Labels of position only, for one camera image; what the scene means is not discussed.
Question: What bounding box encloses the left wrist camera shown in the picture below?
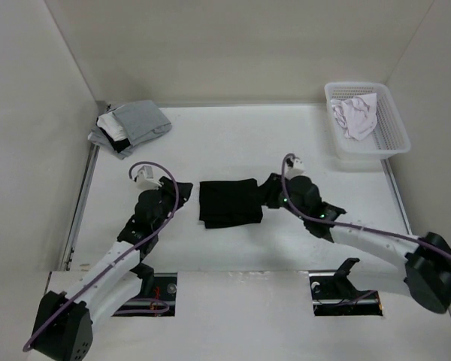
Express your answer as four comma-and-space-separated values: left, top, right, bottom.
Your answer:
133, 165, 161, 190

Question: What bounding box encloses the white plastic basket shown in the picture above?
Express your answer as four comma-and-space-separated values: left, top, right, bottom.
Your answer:
324, 82, 411, 160

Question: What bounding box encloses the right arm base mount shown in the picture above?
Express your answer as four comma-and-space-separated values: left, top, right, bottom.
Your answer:
309, 272, 383, 317

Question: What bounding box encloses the white tank top in basket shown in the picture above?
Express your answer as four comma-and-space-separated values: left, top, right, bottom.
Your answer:
331, 93, 378, 141

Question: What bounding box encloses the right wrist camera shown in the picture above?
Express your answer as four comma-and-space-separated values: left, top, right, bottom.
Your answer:
285, 156, 304, 179

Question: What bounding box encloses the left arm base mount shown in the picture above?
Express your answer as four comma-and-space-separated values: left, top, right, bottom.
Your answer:
113, 273, 177, 317

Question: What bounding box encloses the folded black tank top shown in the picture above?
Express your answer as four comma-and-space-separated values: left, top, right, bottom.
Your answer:
109, 138, 131, 153

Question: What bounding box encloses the black tank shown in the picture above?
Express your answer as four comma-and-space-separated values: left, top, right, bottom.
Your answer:
109, 138, 131, 153
199, 178, 271, 229

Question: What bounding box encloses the bottom grey folded tank top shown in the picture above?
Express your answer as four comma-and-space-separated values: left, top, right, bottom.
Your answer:
88, 126, 134, 159

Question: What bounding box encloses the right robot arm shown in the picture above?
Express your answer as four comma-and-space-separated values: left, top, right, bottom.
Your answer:
260, 173, 451, 314

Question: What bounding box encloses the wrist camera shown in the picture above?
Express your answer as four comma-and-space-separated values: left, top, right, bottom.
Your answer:
285, 156, 304, 179
133, 165, 161, 190

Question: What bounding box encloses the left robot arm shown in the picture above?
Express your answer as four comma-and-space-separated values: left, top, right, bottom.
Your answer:
24, 177, 193, 360

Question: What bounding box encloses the folded white tank top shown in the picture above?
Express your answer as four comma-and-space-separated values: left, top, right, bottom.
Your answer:
96, 112, 127, 141

